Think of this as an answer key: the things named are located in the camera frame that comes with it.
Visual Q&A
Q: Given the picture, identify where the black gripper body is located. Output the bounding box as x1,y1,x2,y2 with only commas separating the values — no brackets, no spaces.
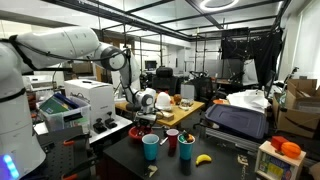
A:
133,112,164,134

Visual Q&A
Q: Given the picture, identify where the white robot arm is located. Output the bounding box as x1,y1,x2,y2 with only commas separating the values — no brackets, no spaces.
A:
0,26,157,132

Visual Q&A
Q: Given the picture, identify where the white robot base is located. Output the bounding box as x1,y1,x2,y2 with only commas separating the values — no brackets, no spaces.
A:
0,43,46,179

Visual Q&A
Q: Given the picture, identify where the empty blue plastic cup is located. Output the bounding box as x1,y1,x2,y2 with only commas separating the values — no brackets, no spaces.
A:
142,134,159,161

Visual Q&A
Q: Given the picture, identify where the red plastic cup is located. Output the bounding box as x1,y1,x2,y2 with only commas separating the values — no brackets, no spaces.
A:
166,129,179,149

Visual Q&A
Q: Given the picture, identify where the blue cup with toys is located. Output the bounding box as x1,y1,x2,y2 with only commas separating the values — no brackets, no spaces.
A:
178,131,195,160

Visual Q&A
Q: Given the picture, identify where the red plastic bowl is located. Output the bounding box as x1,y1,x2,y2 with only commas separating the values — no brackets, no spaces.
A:
128,126,153,141

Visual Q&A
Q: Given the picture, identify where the tan small box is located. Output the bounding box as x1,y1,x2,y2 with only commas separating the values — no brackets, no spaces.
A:
162,111,174,121

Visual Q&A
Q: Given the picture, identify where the white plush chicken toy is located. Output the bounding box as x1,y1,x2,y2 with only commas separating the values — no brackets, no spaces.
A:
155,92,172,111

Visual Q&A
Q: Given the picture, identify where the wooden desk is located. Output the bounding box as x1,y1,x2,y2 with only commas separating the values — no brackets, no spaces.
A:
114,89,206,128

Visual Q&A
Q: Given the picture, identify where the brown toy football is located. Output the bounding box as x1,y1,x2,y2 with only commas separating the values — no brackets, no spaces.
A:
173,94,182,105

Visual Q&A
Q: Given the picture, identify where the black office chair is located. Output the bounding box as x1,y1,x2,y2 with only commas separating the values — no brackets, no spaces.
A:
152,67,178,96

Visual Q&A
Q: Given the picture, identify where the white cardboard box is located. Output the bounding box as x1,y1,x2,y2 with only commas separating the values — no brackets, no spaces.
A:
64,79,116,127

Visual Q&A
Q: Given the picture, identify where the white paper scrap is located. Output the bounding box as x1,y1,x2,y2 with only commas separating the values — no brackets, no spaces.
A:
147,165,158,177

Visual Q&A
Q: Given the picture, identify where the yellow toy banana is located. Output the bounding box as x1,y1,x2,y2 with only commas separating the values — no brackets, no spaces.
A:
196,154,212,165

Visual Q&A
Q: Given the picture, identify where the clear plastic storage bin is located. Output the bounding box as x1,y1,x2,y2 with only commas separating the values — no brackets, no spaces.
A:
38,93,91,133

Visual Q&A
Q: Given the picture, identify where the dark blue bin lid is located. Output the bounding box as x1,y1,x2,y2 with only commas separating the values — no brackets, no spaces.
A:
205,104,268,139

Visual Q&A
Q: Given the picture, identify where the small white wooden shelf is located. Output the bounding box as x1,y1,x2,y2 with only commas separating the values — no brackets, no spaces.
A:
255,141,306,180

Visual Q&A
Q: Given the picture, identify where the red toy block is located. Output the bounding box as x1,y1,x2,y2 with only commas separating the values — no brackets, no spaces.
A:
271,136,287,150

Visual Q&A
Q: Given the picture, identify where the black curtain backdrop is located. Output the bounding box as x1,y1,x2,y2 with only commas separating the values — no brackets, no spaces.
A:
221,28,283,86

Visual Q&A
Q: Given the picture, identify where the orange toy ball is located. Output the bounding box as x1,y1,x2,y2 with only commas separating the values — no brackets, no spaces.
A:
281,142,301,159

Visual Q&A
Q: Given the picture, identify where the brown cardboard box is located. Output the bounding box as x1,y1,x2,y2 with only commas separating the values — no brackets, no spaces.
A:
272,79,320,139

